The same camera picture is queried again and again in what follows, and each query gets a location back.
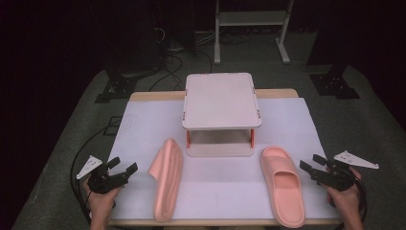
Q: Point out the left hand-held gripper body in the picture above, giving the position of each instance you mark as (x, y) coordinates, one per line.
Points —
(103, 182)

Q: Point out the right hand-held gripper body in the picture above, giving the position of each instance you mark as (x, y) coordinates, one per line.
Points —
(336, 179)

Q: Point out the pink slipper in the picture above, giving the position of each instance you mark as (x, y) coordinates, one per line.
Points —
(167, 179)
(284, 188)

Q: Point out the white two-tier shoe rack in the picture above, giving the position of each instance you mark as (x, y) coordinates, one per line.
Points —
(220, 102)

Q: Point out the person's left hand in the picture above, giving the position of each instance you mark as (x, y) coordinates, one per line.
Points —
(101, 204)

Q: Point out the person's right hand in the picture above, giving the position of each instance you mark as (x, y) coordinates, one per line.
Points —
(344, 201)

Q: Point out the black stand base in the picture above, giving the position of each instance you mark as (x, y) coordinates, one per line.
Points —
(118, 86)
(333, 84)

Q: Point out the wooden table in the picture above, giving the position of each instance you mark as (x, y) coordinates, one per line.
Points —
(277, 93)

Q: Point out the white table mat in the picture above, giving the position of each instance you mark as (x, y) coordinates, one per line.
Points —
(223, 191)

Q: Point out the white metal stand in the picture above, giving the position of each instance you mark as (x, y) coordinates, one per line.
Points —
(250, 18)

